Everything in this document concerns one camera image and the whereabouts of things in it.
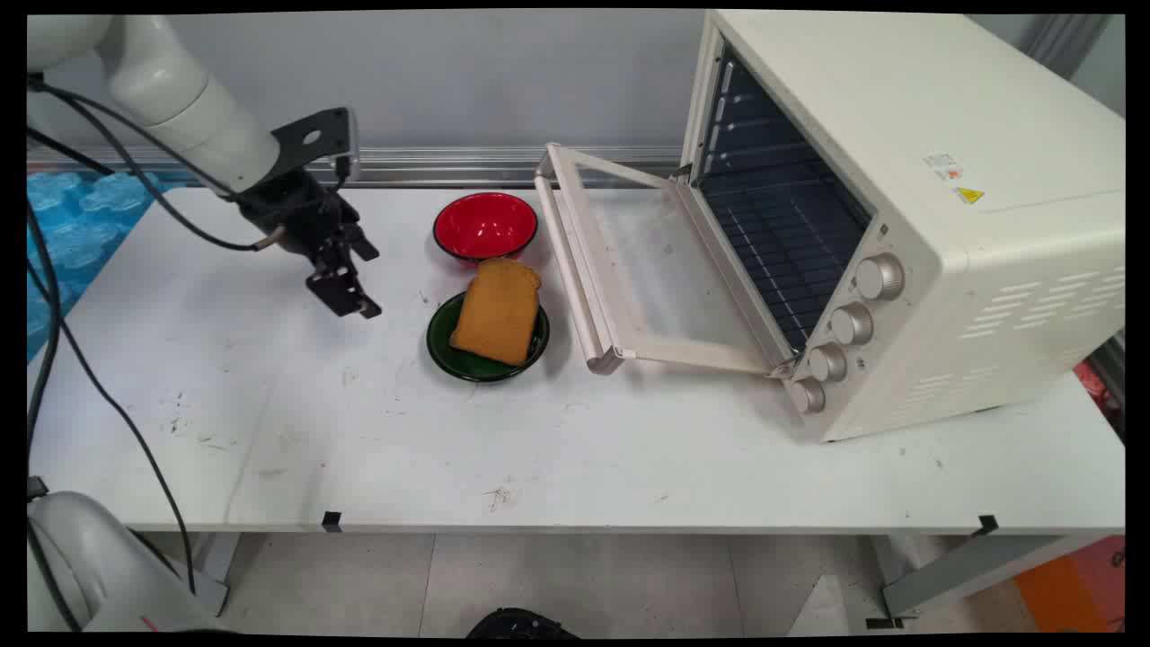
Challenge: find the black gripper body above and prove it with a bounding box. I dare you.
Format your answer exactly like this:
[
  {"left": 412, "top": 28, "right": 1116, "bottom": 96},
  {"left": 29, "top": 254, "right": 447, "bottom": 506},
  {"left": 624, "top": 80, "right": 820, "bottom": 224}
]
[{"left": 237, "top": 168, "right": 362, "bottom": 264}]

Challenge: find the metal oven wire rack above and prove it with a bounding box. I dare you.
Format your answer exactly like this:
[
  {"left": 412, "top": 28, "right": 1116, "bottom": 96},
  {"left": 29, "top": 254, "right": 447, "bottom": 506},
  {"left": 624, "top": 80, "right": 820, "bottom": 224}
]
[{"left": 699, "top": 169, "right": 871, "bottom": 353}]

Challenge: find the black round object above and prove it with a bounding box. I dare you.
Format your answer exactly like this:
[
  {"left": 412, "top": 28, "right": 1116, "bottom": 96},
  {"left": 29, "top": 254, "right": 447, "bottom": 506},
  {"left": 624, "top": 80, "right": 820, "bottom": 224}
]
[{"left": 466, "top": 607, "right": 581, "bottom": 641}]

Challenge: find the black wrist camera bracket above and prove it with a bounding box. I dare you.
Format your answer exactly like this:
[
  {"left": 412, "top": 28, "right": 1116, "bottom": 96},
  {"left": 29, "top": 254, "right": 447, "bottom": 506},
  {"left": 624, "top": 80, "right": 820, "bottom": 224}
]
[{"left": 269, "top": 107, "right": 363, "bottom": 183}]

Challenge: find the silver oven knob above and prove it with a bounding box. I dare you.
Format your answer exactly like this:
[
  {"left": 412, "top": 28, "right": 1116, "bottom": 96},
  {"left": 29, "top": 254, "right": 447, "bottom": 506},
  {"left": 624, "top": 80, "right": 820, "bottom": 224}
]
[
  {"left": 854, "top": 252, "right": 906, "bottom": 302},
  {"left": 788, "top": 376, "right": 827, "bottom": 415},
  {"left": 828, "top": 301, "right": 875, "bottom": 347},
  {"left": 807, "top": 341, "right": 849, "bottom": 385}
]

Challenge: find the aluminium wall rail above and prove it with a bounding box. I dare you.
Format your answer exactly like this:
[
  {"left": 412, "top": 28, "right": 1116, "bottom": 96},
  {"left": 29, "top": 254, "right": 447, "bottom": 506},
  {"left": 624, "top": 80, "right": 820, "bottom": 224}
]
[{"left": 27, "top": 146, "right": 686, "bottom": 191}]

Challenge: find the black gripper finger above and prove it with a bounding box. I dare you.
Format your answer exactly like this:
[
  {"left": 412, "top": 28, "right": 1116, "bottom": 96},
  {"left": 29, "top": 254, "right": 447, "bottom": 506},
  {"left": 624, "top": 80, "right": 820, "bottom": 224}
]
[
  {"left": 305, "top": 243, "right": 384, "bottom": 321},
  {"left": 341, "top": 221, "right": 381, "bottom": 264}
]

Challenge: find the grey table leg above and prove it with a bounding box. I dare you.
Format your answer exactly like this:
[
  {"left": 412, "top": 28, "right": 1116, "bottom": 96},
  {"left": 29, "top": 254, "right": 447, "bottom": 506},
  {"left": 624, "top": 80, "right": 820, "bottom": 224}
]
[
  {"left": 879, "top": 535, "right": 1084, "bottom": 623},
  {"left": 190, "top": 533, "right": 245, "bottom": 618}
]

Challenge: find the cream glass oven door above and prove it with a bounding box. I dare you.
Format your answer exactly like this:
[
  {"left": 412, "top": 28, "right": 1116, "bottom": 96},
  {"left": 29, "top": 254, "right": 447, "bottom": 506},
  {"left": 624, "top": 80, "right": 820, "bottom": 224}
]
[{"left": 535, "top": 142, "right": 799, "bottom": 377}]

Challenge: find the orange box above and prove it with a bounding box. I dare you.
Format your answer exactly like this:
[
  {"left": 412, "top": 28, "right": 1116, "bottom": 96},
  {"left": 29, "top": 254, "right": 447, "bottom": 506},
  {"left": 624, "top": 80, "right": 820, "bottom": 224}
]
[{"left": 1013, "top": 536, "right": 1126, "bottom": 634}]

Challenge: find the red bowl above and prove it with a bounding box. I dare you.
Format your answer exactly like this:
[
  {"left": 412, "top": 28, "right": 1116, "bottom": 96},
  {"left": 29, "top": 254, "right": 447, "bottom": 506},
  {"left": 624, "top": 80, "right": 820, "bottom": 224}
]
[{"left": 432, "top": 191, "right": 540, "bottom": 265}]

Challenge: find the red object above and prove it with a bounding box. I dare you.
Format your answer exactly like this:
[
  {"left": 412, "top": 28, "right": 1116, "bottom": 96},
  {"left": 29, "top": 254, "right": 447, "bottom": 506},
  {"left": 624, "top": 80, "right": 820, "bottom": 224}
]
[{"left": 1073, "top": 359, "right": 1121, "bottom": 425}]

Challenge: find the brown toast bread slice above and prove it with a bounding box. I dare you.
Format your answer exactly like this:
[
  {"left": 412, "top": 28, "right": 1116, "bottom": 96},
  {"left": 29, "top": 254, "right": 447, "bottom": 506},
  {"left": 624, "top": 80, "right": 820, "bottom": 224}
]
[{"left": 448, "top": 257, "right": 544, "bottom": 368}]

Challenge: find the cream toaster oven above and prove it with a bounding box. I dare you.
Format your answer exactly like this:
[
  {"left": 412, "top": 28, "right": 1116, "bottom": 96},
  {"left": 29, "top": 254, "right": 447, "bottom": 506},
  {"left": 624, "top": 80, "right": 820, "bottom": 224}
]
[{"left": 678, "top": 9, "right": 1126, "bottom": 444}]

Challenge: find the dark green plate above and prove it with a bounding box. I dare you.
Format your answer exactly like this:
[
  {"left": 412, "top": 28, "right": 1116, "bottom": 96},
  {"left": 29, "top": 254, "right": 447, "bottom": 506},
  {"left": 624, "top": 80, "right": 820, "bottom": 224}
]
[{"left": 426, "top": 290, "right": 551, "bottom": 385}]

